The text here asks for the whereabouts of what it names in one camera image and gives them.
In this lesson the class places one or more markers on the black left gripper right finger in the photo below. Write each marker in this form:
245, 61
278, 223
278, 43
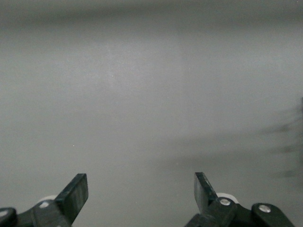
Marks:
203, 196

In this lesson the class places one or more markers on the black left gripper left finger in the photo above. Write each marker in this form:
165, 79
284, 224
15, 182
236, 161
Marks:
73, 196

